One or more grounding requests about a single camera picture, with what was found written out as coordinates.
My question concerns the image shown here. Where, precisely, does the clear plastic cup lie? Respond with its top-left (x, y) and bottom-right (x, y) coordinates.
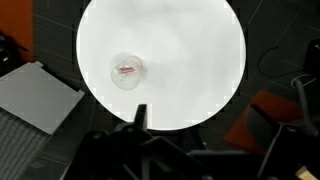
top-left (110, 53), bottom-right (145, 92)

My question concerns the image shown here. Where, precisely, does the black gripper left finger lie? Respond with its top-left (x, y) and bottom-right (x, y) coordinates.
top-left (63, 103), bottom-right (208, 180)

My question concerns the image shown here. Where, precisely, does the orange floor mat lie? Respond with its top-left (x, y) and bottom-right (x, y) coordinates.
top-left (222, 89), bottom-right (303, 155)
top-left (0, 0), bottom-right (35, 63)

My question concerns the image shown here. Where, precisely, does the thin black floor cable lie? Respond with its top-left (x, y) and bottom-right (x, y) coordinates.
top-left (257, 45), bottom-right (303, 78)

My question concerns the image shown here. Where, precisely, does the thin white floor cable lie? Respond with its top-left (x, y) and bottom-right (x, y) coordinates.
top-left (290, 73), bottom-right (318, 88)

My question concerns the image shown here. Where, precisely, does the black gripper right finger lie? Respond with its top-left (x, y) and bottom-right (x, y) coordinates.
top-left (246, 104), bottom-right (320, 180)

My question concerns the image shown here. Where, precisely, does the grey metal bar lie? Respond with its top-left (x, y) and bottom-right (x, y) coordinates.
top-left (293, 79), bottom-right (319, 136)

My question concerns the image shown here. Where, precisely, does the small black box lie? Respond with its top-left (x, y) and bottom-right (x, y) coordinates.
top-left (304, 39), bottom-right (320, 69)

